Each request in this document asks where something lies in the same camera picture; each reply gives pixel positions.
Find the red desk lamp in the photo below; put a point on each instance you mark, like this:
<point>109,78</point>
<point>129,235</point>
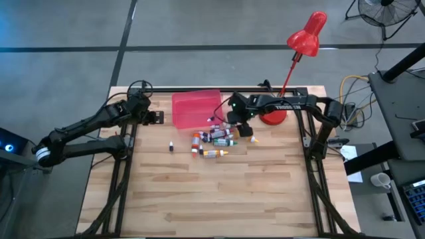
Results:
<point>305,40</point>

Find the black floor fan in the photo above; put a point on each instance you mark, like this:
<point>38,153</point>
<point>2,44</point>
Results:
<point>386,13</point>

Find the green food coloring bottle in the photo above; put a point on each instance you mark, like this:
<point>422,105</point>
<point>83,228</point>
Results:
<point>222,142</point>

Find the pink plastic bin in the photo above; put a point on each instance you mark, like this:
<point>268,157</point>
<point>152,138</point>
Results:
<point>196,109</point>

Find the yellow food coloring bottle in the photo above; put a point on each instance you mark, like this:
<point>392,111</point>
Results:
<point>212,153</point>

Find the black computer with blue light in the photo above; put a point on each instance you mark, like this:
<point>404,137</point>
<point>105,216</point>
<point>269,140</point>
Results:
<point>13,141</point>

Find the black keyboard with blue keys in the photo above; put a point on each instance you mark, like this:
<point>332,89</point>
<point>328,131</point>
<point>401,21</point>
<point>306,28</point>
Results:
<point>416,199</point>

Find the white paper sheet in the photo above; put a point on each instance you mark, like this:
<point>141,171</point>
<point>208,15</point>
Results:
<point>348,153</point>

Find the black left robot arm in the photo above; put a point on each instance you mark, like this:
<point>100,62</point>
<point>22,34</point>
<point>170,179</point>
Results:
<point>93,119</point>

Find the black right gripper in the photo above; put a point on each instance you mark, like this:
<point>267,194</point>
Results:
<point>240,117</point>

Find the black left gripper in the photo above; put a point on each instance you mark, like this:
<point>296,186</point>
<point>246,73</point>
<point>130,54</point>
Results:
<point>148,118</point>

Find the white mug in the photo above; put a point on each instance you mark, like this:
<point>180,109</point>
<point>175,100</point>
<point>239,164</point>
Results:
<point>380,180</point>

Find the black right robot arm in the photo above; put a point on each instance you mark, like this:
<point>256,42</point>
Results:
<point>292,103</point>

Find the orange bottle with red tip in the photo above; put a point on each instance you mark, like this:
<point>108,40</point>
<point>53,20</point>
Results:
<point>195,142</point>

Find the orange food coloring bottle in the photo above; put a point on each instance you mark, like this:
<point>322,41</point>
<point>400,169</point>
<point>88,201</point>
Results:
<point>254,139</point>

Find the black pole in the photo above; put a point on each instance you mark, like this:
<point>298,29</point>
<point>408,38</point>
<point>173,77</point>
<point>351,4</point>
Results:
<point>403,63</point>

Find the black power brick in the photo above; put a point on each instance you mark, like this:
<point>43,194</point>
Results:
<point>350,109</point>

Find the red food coloring bottle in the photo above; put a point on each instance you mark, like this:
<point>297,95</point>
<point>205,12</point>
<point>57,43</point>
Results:
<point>220,133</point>

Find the grey side table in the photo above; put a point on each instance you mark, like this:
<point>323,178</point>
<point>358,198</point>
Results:
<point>26,161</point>

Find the black aluminium table frame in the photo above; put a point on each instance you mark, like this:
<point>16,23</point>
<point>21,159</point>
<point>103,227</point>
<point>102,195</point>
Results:
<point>159,90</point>

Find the grey side desk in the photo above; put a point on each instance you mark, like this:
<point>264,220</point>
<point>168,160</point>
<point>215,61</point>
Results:
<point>395,109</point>

